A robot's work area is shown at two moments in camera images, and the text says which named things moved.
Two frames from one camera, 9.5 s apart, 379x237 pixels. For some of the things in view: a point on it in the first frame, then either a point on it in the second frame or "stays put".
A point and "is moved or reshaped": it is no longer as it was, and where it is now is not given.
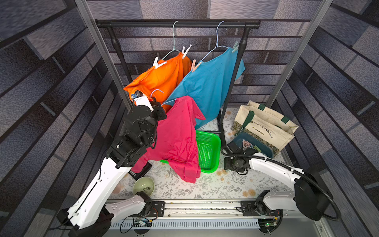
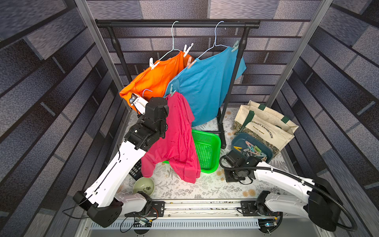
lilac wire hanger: x=158 y=89 → x=143 y=91
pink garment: x=176 y=142 is moved or reshaped
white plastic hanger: x=173 y=42 stays put
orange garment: x=160 y=81 is moved or reshaped
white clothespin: x=236 y=47 stays put
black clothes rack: x=180 y=24 stays put
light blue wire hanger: x=216 y=44 is moved or reshaped
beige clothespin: x=193 y=67 is moved or reshaped
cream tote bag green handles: x=274 y=129 stays put
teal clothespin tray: x=249 y=141 stays put
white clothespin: x=186 y=51 stays put
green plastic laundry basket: x=209 y=148 stays put
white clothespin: x=156 y=65 is moved or reshaped
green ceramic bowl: x=144 y=183 stays put
